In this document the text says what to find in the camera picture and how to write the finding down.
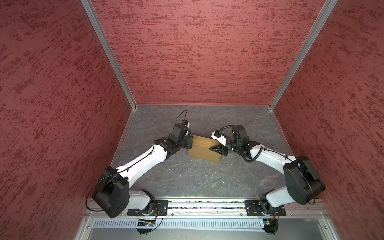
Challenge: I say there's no small circuit board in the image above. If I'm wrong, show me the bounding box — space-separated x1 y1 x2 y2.
137 219 157 228
263 219 275 229

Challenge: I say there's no aluminium front rail frame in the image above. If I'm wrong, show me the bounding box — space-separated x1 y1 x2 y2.
75 198 339 240

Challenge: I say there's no brown cardboard box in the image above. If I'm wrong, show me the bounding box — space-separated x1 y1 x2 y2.
188 136 221 163

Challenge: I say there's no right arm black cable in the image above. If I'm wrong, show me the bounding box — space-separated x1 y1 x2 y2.
218 124 316 206

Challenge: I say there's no right aluminium corner post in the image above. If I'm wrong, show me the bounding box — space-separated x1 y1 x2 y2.
269 0 338 112

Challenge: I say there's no aluminium corner post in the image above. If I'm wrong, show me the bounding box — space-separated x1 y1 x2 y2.
269 0 338 112
81 0 137 111

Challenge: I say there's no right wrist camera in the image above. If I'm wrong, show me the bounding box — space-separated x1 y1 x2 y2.
211 124 250 148

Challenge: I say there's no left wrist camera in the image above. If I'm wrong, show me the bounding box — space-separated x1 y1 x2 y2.
171 120 191 140

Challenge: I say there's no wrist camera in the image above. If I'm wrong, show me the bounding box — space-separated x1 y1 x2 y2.
211 124 250 148
171 120 191 140

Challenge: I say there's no right small circuit board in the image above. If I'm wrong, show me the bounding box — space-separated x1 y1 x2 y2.
263 219 275 229

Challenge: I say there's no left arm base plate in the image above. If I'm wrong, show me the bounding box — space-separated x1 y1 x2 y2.
127 200 169 217

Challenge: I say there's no left small circuit board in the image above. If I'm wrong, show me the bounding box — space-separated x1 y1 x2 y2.
137 219 157 228

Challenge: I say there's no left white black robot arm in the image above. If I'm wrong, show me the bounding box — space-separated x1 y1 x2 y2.
92 136 193 218

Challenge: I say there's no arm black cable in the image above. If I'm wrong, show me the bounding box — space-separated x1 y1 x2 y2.
85 109 189 213
218 124 316 206

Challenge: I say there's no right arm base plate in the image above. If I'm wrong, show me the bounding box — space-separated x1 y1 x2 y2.
244 200 287 217

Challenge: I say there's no left aluminium corner post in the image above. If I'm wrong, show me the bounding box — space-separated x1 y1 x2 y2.
81 0 137 111

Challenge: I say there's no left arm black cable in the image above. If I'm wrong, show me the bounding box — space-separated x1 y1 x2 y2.
85 109 189 213

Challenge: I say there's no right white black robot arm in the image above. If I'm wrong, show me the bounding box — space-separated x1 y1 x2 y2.
210 141 326 216

